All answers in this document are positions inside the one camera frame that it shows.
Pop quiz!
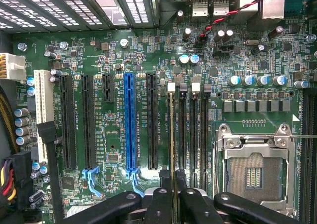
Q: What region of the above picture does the RAM slot with black latch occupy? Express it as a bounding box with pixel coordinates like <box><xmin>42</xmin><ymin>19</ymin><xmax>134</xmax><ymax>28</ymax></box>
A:
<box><xmin>200</xmin><ymin>83</ymin><xmax>212</xmax><ymax>192</ymax></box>
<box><xmin>178</xmin><ymin>83</ymin><xmax>188</xmax><ymax>175</ymax></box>

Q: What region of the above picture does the black RAM slot bank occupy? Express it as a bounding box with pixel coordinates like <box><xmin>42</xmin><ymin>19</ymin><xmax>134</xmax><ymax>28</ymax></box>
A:
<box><xmin>300</xmin><ymin>87</ymin><xmax>317</xmax><ymax>224</ymax></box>

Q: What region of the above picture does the light blue slot latch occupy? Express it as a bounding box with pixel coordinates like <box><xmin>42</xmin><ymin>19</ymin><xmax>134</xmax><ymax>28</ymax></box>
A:
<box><xmin>125</xmin><ymin>168</ymin><xmax>145</xmax><ymax>198</ymax></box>
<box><xmin>81</xmin><ymin>166</ymin><xmax>103</xmax><ymax>200</ymax></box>

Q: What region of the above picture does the silver CPU socket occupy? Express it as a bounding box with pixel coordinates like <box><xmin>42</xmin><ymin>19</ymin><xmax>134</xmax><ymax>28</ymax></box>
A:
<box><xmin>213</xmin><ymin>123</ymin><xmax>298</xmax><ymax>218</ymax></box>

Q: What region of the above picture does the green motherboard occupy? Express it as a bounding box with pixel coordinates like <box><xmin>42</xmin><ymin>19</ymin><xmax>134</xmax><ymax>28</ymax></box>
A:
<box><xmin>12</xmin><ymin>0</ymin><xmax>317</xmax><ymax>224</ymax></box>

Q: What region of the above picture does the long black expansion slot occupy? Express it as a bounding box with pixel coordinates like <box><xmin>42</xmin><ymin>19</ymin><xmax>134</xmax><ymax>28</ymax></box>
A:
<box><xmin>146</xmin><ymin>72</ymin><xmax>159</xmax><ymax>170</ymax></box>
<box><xmin>81</xmin><ymin>74</ymin><xmax>98</xmax><ymax>170</ymax></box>
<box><xmin>60</xmin><ymin>74</ymin><xmax>77</xmax><ymax>170</ymax></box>

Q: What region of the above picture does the blue expansion slot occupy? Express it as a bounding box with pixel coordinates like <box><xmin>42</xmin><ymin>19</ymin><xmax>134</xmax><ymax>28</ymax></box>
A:
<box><xmin>123</xmin><ymin>72</ymin><xmax>138</xmax><ymax>171</ymax></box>

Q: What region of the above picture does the thin metal locking lever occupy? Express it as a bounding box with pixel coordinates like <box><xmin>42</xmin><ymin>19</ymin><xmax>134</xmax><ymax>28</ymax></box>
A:
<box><xmin>288</xmin><ymin>134</ymin><xmax>317</xmax><ymax>139</ymax></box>

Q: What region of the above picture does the short black expansion slot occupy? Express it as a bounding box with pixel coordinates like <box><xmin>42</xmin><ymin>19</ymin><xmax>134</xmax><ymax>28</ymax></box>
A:
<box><xmin>102</xmin><ymin>73</ymin><xmax>115</xmax><ymax>103</ymax></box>

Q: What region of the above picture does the white expansion slot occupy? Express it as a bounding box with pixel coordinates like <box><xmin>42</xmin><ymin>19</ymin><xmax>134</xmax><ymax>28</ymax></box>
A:
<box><xmin>33</xmin><ymin>69</ymin><xmax>55</xmax><ymax>163</ymax></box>

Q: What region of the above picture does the silver USB port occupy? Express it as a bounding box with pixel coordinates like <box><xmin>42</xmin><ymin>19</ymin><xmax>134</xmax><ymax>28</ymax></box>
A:
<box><xmin>212</xmin><ymin>0</ymin><xmax>230</xmax><ymax>17</ymax></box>
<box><xmin>191</xmin><ymin>0</ymin><xmax>209</xmax><ymax>17</ymax></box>

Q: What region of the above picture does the white power connector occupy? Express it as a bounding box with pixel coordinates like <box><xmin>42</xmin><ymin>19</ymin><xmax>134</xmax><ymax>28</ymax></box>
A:
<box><xmin>0</xmin><ymin>52</ymin><xmax>27</xmax><ymax>80</ymax></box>

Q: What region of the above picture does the silver network port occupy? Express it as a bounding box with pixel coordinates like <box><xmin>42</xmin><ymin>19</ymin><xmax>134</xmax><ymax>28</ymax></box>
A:
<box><xmin>260</xmin><ymin>0</ymin><xmax>286</xmax><ymax>20</ymax></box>

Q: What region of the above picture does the dark metal PC case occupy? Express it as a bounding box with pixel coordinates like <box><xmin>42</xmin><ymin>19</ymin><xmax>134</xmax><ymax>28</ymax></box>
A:
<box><xmin>0</xmin><ymin>0</ymin><xmax>317</xmax><ymax>224</ymax></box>

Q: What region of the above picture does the flat black data cable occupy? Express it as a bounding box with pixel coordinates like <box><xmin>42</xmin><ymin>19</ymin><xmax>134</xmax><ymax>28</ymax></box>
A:
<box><xmin>36</xmin><ymin>121</ymin><xmax>65</xmax><ymax>224</ymax></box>

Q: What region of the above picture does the black connector with coloured wires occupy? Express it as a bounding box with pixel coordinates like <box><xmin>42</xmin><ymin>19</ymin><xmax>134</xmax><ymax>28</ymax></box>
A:
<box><xmin>0</xmin><ymin>151</ymin><xmax>34</xmax><ymax>211</ymax></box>

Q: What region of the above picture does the yellow black braided cable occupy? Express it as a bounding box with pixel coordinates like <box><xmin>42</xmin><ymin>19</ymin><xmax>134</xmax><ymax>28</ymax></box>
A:
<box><xmin>0</xmin><ymin>85</ymin><xmax>21</xmax><ymax>155</ymax></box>

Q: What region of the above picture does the red and black twisted wire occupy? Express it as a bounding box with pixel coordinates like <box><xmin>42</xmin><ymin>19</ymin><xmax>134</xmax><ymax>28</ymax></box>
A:
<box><xmin>198</xmin><ymin>0</ymin><xmax>286</xmax><ymax>41</ymax></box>

